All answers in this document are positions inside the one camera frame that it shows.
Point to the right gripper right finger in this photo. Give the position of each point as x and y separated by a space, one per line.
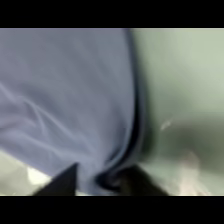
140 183

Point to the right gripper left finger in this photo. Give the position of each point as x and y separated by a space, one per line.
65 184

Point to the blue shirt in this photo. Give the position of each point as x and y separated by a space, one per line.
66 100

